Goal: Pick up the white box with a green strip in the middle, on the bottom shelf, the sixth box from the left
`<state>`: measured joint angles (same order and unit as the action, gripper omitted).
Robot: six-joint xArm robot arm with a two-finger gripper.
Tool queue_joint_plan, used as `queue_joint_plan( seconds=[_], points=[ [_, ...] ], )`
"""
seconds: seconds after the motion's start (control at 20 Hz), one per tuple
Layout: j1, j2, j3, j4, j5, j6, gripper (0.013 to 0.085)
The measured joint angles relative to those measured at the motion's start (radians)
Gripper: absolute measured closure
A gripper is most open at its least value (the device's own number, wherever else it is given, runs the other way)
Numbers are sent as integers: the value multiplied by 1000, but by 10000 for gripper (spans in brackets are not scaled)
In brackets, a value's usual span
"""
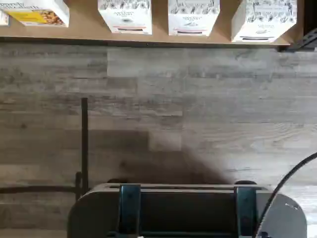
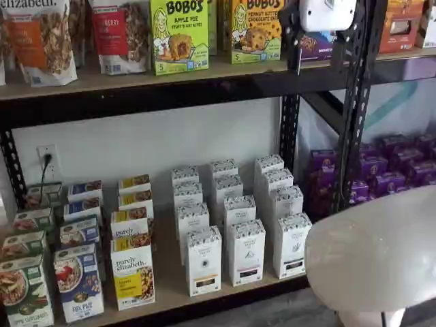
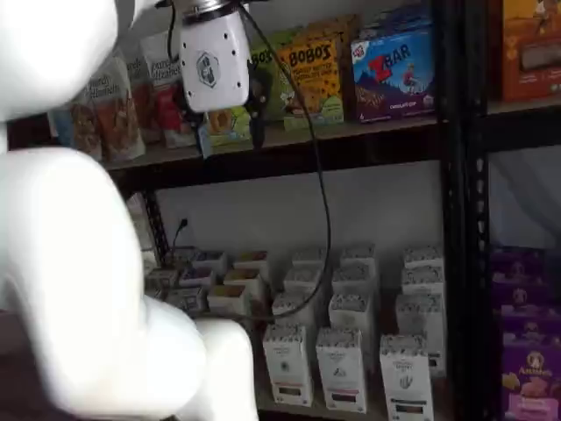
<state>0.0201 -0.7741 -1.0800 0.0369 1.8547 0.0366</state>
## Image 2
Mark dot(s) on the red purely elizabeth granola bag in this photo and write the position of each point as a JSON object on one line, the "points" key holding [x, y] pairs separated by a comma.
{"points": [[109, 37]]}

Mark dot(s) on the white tea box pink strip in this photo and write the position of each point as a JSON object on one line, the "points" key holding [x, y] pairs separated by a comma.
{"points": [[239, 209], [229, 187], [223, 167], [246, 252]]}

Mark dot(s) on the white snack box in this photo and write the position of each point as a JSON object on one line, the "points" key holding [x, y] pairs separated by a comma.
{"points": [[428, 24]]}

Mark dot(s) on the orange Annie's snack box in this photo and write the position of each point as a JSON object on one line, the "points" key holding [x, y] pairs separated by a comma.
{"points": [[398, 30]]}

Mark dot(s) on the yellow Bobo's peanut butter box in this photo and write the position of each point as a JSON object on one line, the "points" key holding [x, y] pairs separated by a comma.
{"points": [[255, 37]]}

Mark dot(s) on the white tea box orange strip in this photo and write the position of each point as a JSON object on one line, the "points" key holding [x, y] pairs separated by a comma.
{"points": [[185, 175], [203, 259], [187, 194], [190, 218]]}

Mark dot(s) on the green Bobo's apple pie box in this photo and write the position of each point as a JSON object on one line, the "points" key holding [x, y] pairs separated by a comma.
{"points": [[178, 41], [213, 27]]}

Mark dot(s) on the purple Annie's snack box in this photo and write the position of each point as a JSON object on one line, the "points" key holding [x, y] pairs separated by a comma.
{"points": [[323, 160], [422, 173], [322, 190], [360, 192], [408, 160], [427, 143], [395, 145], [374, 170], [390, 184]]}

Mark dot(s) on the black metal shelf rack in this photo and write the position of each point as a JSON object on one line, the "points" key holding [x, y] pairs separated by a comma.
{"points": [[402, 69], [136, 102]]}

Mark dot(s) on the blue ZBar snack box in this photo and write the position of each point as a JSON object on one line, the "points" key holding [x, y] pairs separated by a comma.
{"points": [[316, 51]]}

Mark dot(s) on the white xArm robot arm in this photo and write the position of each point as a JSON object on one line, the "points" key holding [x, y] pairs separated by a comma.
{"points": [[374, 245]]}

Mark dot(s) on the green oatmeal box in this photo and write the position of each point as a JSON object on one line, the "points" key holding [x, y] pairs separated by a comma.
{"points": [[44, 195], [32, 221], [24, 289], [22, 245]]}

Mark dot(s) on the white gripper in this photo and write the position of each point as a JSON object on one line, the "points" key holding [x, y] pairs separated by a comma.
{"points": [[327, 17]]}

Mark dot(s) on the white tea box green strip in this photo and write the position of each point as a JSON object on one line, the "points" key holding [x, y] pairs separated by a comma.
{"points": [[277, 178], [269, 163], [286, 202], [291, 245]]}

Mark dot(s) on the yellow purely elizabeth box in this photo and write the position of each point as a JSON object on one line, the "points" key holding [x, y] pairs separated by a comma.
{"points": [[134, 183], [131, 272], [127, 228], [134, 201]]}

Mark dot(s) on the blue oatmeal box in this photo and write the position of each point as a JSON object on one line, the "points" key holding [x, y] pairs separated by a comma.
{"points": [[85, 190], [83, 207], [79, 233], [78, 286]]}

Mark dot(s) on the white wall outlet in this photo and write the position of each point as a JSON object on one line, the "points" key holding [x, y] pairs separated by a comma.
{"points": [[51, 151]]}

